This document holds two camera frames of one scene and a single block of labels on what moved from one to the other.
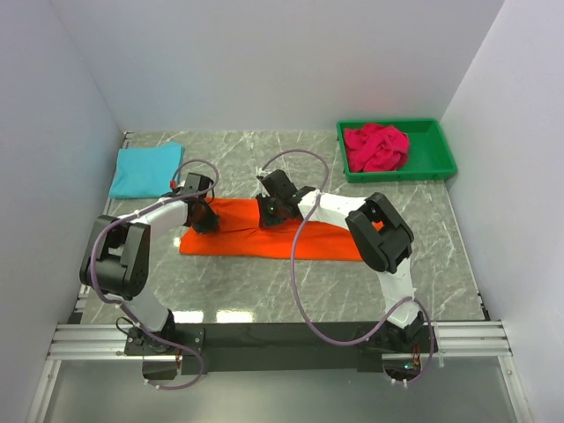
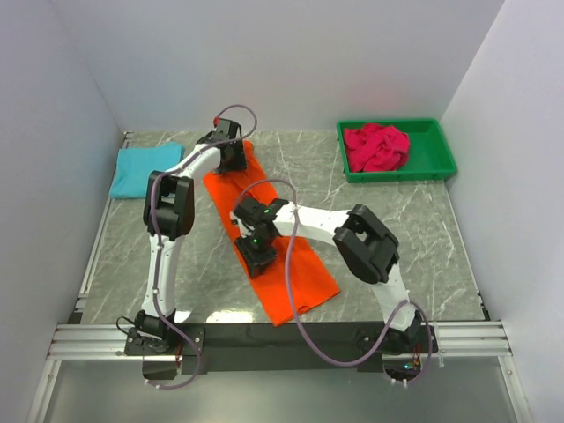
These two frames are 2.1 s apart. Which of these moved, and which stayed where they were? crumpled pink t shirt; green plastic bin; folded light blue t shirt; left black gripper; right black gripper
Moved: left black gripper; right black gripper
Stayed: green plastic bin; crumpled pink t shirt; folded light blue t shirt
